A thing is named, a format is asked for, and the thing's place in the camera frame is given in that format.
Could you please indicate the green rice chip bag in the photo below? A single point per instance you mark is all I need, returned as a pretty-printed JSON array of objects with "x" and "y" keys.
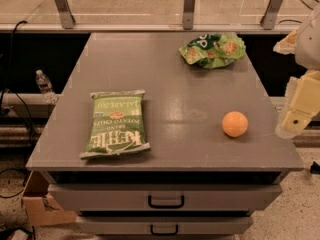
[{"x": 212, "y": 51}]

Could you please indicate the cardboard box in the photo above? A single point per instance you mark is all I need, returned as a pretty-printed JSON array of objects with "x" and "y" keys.
[{"x": 40, "y": 206}]

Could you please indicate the green jalapeno chip bag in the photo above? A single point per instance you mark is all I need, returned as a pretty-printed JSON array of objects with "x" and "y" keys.
[{"x": 117, "y": 125}]

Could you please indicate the orange ball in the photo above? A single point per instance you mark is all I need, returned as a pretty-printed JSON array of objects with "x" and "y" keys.
[{"x": 234, "y": 124}]

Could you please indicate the right metal bracket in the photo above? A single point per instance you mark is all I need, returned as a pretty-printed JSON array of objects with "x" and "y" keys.
[{"x": 269, "y": 18}]

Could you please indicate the left metal bracket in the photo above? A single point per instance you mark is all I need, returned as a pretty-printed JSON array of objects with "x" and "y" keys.
[{"x": 65, "y": 14}]

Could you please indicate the metal bracket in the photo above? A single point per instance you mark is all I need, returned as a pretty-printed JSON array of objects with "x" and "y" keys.
[
  {"x": 269, "y": 18},
  {"x": 65, "y": 14},
  {"x": 188, "y": 14}
]

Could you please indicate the lower grey drawer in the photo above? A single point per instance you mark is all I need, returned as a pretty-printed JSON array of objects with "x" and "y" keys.
[{"x": 164, "y": 226}]

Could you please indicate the plastic water bottle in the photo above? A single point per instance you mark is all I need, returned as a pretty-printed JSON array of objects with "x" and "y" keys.
[{"x": 46, "y": 88}]

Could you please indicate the middle metal bracket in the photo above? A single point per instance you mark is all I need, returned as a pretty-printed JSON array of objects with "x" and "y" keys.
[{"x": 188, "y": 14}]

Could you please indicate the grey drawer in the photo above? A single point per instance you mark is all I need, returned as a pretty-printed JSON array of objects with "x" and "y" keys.
[
  {"x": 164, "y": 226},
  {"x": 164, "y": 197}
]

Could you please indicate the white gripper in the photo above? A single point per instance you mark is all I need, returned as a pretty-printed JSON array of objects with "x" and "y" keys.
[{"x": 309, "y": 45}]

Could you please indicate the upper grey drawer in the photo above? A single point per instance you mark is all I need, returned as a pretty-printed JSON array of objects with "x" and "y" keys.
[{"x": 164, "y": 197}]

